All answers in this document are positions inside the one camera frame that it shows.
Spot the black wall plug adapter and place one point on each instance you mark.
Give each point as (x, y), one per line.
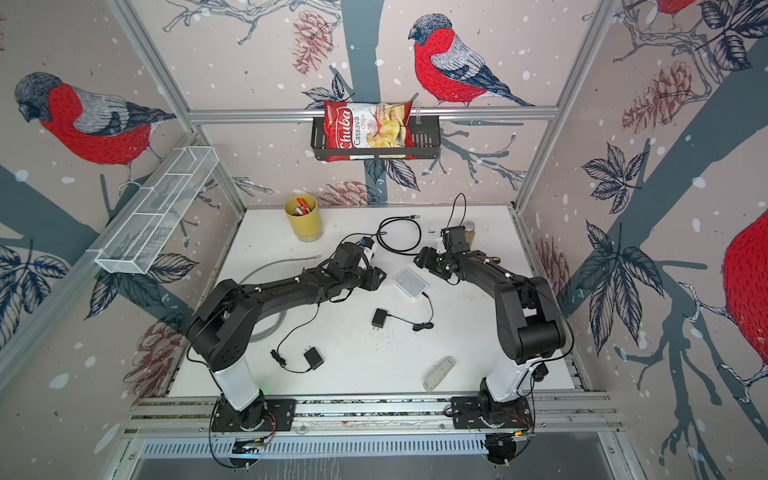
(313, 358)

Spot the black wire wall basket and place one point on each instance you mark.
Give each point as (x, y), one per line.
(425, 135)

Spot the yellow pen cup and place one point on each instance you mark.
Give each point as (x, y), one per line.
(303, 214)

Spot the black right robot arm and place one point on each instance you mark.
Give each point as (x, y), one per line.
(530, 329)

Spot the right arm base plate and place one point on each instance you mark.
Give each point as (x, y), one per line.
(469, 412)

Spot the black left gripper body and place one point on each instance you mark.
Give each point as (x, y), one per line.
(366, 279)

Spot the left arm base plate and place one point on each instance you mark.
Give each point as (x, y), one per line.
(263, 415)

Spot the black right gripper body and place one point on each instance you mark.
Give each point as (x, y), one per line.
(435, 263)

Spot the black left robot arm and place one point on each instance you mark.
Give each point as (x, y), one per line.
(222, 325)

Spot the beige power strip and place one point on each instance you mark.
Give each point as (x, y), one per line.
(437, 374)

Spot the white mesh wall shelf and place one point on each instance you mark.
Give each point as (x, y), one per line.
(161, 205)

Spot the red cassava chips bag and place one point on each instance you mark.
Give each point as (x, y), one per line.
(367, 126)

